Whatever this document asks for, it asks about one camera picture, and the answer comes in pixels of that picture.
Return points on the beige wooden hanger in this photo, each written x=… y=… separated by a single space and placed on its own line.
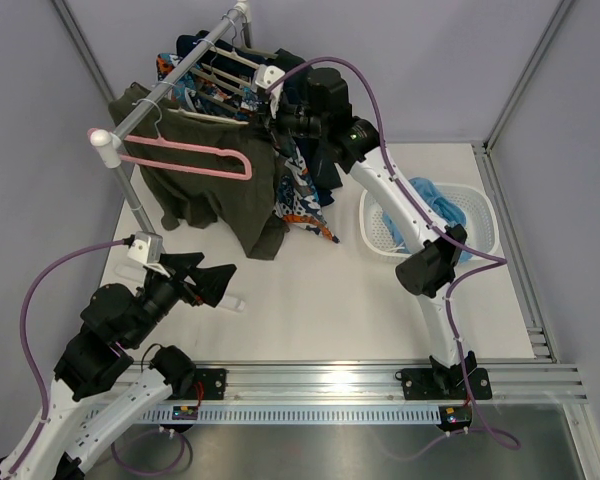
x=208 y=118
x=245 y=50
x=234 y=56
x=222 y=79

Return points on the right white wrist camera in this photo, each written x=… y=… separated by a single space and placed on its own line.
x=268 y=86

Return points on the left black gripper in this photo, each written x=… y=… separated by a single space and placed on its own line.
x=210 y=282

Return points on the navy blue shorts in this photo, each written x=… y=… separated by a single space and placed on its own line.
x=184 y=45

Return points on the olive green shorts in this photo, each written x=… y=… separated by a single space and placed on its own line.
x=247 y=207

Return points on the patterned colourful shorts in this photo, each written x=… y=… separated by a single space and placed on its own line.
x=296 y=200

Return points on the aluminium mounting rail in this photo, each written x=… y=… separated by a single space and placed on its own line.
x=341 y=393

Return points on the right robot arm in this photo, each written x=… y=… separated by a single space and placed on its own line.
x=314 y=103

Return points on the light blue shorts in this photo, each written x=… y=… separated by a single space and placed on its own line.
x=440 y=204

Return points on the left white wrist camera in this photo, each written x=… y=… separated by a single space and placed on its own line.
x=146 y=248

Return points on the metal clothes rack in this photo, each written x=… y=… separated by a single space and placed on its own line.
x=241 y=11

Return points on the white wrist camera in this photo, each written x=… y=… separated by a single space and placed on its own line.
x=268 y=86
x=146 y=248

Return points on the white perforated plastic basket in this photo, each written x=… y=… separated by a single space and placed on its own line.
x=481 y=224

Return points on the pink hanger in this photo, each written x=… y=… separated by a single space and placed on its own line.
x=230 y=164

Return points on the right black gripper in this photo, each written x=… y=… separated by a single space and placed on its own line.
x=267 y=129

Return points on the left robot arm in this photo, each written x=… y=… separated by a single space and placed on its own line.
x=64 y=442

